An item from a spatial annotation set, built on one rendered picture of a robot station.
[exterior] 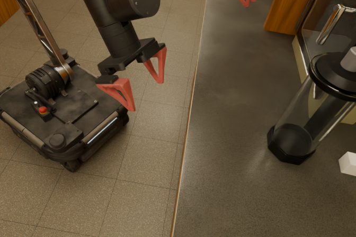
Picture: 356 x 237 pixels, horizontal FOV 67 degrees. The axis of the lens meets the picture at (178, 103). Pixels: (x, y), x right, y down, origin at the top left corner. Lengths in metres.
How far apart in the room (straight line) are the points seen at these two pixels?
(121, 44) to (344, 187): 0.53
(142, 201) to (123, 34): 1.18
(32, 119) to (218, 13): 1.10
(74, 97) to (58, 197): 0.54
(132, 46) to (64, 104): 1.16
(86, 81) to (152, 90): 0.50
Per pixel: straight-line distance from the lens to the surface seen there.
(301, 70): 0.86
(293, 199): 0.60
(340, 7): 0.62
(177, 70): 2.16
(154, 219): 1.51
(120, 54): 0.47
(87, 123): 1.52
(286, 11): 0.98
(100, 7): 0.46
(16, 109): 1.69
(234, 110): 0.68
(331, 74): 0.49
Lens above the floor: 1.44
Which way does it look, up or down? 49 degrees down
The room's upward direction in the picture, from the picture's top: 9 degrees clockwise
